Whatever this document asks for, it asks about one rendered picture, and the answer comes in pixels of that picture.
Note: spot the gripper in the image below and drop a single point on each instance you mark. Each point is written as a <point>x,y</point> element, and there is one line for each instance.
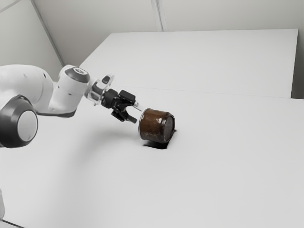
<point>116,101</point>

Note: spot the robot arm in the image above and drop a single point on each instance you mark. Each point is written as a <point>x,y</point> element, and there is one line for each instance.
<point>28,95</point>

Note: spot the brown mug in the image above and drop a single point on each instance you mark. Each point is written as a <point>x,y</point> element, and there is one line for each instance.
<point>155,126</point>

